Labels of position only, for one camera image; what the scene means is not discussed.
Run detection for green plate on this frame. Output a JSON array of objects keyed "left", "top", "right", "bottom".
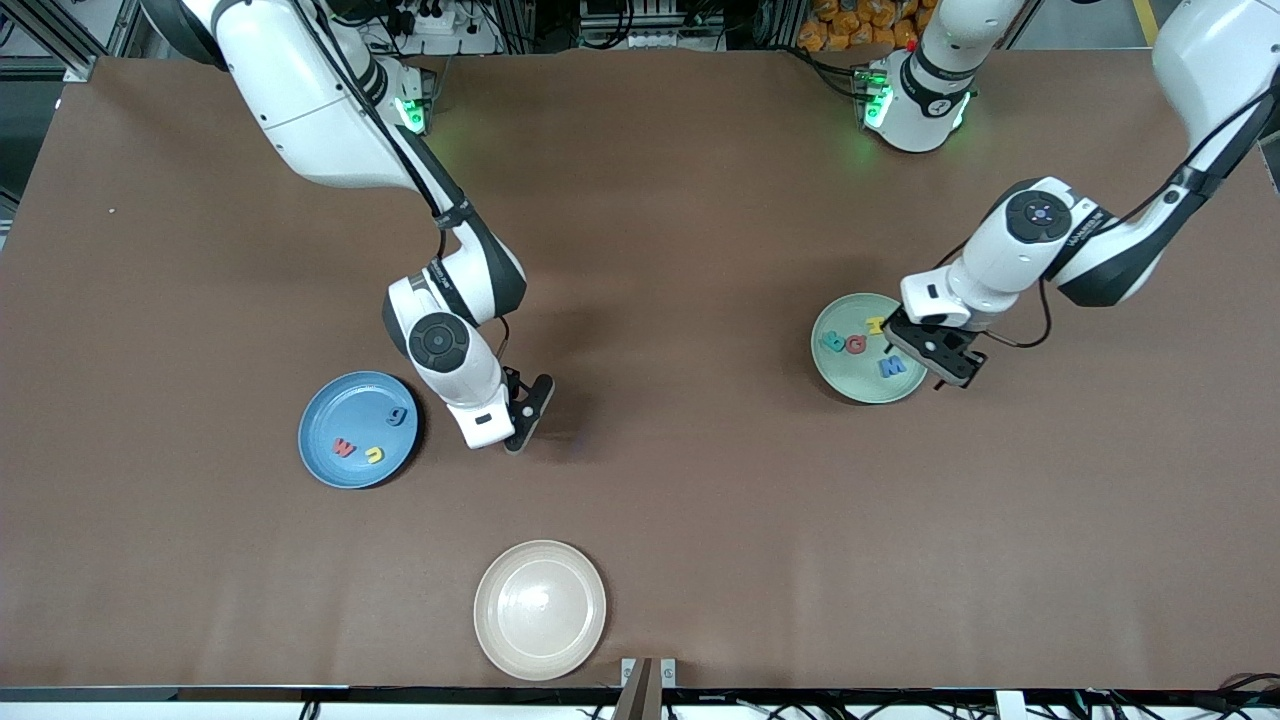
[{"left": 810, "top": 292, "right": 932, "bottom": 406}]

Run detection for blue plate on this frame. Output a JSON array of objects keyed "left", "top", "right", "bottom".
[{"left": 298, "top": 371, "right": 420, "bottom": 490}]

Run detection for beige plate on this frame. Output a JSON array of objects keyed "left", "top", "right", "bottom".
[{"left": 473, "top": 540, "right": 608, "bottom": 683}]

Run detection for brown table cover sheet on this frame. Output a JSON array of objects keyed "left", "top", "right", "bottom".
[{"left": 0, "top": 48, "right": 1280, "bottom": 691}]

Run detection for orange snack packets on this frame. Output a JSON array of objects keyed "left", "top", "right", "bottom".
[{"left": 797, "top": 0, "right": 921, "bottom": 53}]

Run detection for white power strip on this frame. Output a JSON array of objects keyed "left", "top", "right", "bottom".
[{"left": 400, "top": 0, "right": 501, "bottom": 56}]

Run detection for black electronics rack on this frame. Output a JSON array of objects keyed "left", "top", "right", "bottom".
[{"left": 580, "top": 0, "right": 726, "bottom": 51}]

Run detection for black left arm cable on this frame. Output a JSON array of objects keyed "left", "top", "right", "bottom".
[{"left": 985, "top": 278, "right": 1052, "bottom": 350}]

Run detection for metal camera bracket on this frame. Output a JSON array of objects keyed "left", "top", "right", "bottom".
[{"left": 612, "top": 657, "right": 677, "bottom": 720}]

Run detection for black cable bundle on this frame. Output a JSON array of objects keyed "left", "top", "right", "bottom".
[{"left": 1040, "top": 675, "right": 1280, "bottom": 720}]

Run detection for aluminium frame profile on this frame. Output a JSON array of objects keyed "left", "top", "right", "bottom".
[{"left": 0, "top": 0, "right": 101, "bottom": 83}]

